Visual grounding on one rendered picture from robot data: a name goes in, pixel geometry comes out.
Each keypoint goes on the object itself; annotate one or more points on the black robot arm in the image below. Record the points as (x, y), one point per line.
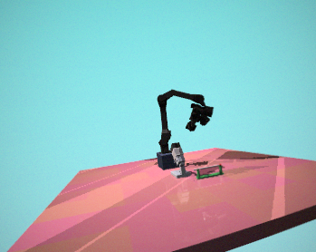
(162, 102)

